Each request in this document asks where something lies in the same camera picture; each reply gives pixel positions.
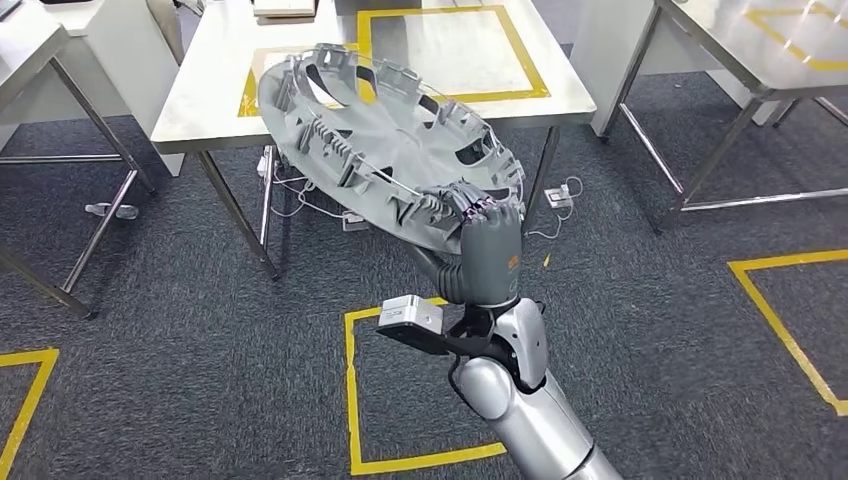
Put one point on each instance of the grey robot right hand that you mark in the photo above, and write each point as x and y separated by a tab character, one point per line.
490	265

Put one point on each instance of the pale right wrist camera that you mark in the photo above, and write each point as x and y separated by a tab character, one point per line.
411	313

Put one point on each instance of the white cabinet panel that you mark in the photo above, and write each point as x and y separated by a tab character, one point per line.
132	66
596	66

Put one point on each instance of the grey plastic wheel cover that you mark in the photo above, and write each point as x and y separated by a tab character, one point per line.
384	139

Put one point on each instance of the yellow table tape square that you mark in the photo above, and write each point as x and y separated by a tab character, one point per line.
831	65

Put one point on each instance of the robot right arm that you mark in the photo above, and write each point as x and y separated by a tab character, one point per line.
530	417

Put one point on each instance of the steel workbench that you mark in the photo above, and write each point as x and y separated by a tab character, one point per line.
218	99

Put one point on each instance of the yellow floor tape square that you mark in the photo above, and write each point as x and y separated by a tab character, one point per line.
780	331
354	397

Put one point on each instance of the steel table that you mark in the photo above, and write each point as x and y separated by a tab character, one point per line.
762	46
26	46

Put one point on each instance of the clear plastic bottle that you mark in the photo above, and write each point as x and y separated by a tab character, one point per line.
112	210

